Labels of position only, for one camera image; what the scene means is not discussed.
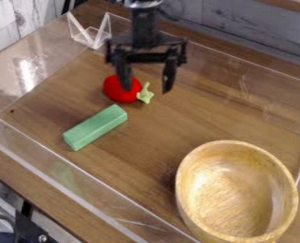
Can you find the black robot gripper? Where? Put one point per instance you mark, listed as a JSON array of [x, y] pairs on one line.
[[163, 49]]

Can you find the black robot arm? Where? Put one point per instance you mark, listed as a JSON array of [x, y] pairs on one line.
[[144, 19]]

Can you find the red plush tomato toy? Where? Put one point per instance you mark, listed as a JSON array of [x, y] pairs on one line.
[[118, 94]]

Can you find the green rectangular block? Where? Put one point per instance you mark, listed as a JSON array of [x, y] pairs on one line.
[[94, 127]]

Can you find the wooden bowl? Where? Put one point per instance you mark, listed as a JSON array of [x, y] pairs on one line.
[[235, 193]]

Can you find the clear acrylic corner bracket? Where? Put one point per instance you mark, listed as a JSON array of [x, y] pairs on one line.
[[91, 37]]

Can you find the clear acrylic barrier wall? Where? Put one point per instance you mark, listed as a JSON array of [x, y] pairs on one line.
[[110, 191]]

